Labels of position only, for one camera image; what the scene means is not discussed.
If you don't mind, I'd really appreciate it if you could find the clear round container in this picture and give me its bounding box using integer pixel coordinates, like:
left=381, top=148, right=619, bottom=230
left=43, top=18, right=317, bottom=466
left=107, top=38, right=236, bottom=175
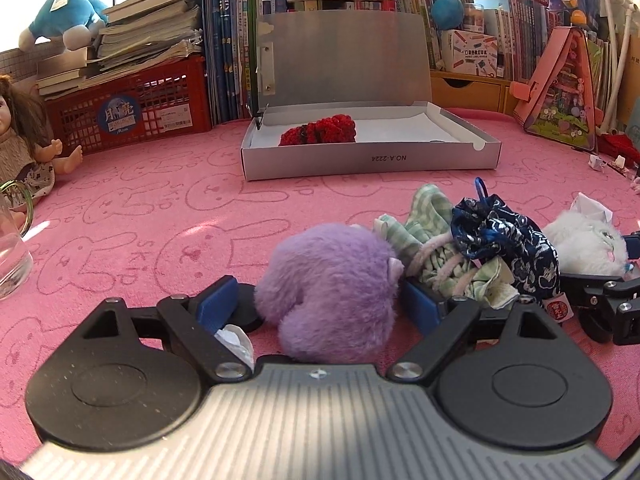
left=462, top=4, right=485, bottom=31

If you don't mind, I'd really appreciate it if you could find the pink triangular toy case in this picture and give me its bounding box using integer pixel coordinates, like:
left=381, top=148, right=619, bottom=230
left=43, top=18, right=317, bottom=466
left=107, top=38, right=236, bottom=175
left=510, top=25, right=601, bottom=153

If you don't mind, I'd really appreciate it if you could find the navy floral drawstring pouch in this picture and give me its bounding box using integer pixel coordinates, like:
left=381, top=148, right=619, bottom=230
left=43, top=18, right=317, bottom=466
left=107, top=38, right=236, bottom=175
left=450, top=177, right=563, bottom=311

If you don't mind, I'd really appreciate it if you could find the pink rabbit-print mat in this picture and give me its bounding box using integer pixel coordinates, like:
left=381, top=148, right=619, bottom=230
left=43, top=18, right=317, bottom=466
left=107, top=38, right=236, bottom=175
left=0, top=105, right=640, bottom=480

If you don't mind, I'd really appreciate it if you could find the red knitted item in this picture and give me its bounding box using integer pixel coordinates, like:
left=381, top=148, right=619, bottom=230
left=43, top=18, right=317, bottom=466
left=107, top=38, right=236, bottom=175
left=278, top=114, right=357, bottom=147

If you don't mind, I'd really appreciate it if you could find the red plastic crate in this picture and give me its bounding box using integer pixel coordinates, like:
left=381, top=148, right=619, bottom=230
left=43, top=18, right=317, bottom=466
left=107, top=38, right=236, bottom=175
left=44, top=55, right=213, bottom=157

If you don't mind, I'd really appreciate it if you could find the brown-haired doll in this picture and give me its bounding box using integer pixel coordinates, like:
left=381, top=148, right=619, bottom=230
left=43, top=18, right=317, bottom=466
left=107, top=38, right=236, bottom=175
left=0, top=74, right=83, bottom=211

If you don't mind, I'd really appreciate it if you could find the large white paper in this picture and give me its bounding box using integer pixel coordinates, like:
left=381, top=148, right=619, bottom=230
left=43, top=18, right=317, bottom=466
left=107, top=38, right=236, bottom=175
left=570, top=192, right=617, bottom=223

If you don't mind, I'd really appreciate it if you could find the stack of worn books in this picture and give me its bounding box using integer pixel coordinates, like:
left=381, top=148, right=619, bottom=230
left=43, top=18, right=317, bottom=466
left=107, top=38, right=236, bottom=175
left=36, top=0, right=206, bottom=98

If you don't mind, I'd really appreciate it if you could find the white printed carton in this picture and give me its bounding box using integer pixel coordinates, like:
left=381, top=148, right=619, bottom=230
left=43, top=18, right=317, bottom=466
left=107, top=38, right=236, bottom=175
left=440, top=29, right=499, bottom=78

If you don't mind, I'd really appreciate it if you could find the row of blue upright books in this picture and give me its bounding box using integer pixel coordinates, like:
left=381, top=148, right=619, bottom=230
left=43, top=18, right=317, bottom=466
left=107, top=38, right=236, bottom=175
left=202, top=0, right=261, bottom=126

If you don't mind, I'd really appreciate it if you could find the white plush cat toy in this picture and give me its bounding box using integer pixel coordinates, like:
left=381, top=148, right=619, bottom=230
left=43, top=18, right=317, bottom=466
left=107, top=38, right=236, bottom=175
left=542, top=208, right=632, bottom=278

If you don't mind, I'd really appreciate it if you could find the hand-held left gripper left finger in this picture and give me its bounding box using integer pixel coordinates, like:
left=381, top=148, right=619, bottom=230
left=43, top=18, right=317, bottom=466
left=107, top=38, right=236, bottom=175
left=80, top=276, right=254, bottom=384

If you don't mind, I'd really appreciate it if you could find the white pipe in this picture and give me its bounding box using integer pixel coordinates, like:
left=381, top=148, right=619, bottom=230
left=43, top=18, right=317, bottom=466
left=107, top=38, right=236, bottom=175
left=597, top=0, right=636, bottom=131

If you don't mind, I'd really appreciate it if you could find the silver cardboard box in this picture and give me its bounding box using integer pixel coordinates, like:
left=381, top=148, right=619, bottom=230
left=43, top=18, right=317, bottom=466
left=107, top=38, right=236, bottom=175
left=240, top=11, right=502, bottom=182

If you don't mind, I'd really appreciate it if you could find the row of shelved books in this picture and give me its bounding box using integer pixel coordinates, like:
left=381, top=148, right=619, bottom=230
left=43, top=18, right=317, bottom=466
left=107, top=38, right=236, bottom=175
left=375, top=0, right=556, bottom=83

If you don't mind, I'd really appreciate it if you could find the red knitted cloth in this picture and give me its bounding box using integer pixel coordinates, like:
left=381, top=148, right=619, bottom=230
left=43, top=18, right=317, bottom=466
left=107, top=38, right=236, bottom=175
left=597, top=132, right=640, bottom=158

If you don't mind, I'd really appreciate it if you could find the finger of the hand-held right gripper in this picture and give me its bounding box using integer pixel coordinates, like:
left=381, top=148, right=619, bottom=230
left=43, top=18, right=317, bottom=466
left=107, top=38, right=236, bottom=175
left=623, top=230, right=640, bottom=276
left=560, top=272, right=640, bottom=346

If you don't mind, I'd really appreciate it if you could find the black round disc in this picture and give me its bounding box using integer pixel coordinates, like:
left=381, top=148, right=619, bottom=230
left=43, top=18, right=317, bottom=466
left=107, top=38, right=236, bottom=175
left=227, top=284, right=263, bottom=333

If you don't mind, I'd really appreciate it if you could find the blue plush ball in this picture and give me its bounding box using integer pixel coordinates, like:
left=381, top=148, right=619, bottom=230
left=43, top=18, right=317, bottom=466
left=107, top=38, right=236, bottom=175
left=432, top=0, right=466, bottom=31

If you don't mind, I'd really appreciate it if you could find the purple plush toy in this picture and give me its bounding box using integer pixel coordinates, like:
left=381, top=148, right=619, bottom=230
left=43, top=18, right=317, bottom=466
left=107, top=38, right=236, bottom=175
left=254, top=223, right=405, bottom=365

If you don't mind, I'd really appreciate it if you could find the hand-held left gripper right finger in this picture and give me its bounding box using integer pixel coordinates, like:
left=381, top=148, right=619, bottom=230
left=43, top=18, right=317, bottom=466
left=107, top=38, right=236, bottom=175
left=387, top=280, right=568, bottom=386

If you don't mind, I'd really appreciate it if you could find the row of thin picture books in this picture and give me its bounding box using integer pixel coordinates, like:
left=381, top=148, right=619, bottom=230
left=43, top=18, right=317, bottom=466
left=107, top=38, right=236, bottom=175
left=582, top=30, right=621, bottom=126

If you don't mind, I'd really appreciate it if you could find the clear glass mug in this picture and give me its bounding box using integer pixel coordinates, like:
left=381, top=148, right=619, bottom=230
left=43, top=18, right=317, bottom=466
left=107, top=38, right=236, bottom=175
left=0, top=180, right=36, bottom=301

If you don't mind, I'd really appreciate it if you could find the wooden desk organizer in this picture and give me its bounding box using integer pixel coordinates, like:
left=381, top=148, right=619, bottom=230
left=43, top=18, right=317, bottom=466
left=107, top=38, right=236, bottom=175
left=430, top=71, right=521, bottom=116

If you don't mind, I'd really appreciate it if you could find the blue white plush toy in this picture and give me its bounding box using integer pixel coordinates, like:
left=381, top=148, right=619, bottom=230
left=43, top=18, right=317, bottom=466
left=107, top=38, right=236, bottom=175
left=18, top=0, right=108, bottom=52

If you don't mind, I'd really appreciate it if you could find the green checked cloth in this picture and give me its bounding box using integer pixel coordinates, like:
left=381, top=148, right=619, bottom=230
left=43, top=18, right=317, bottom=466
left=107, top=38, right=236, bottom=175
left=374, top=183, right=521, bottom=311

